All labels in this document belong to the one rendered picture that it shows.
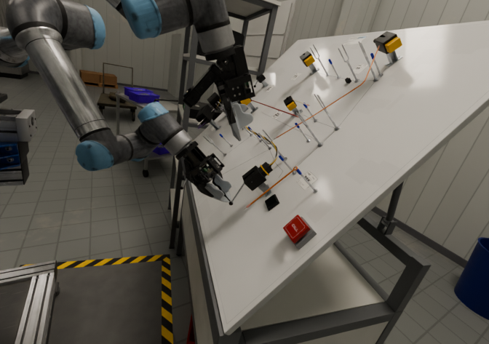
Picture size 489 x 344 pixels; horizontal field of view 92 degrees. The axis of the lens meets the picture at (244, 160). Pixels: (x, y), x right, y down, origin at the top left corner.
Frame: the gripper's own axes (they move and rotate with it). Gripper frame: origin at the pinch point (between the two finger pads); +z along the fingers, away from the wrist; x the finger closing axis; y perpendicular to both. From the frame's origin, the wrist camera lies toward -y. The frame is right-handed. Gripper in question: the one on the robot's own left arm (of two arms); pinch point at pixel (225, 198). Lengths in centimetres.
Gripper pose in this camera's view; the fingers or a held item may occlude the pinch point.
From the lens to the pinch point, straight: 75.5
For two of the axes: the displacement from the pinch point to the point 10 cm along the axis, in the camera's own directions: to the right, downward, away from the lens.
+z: 6.4, 7.5, 1.7
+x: 5.6, -6.1, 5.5
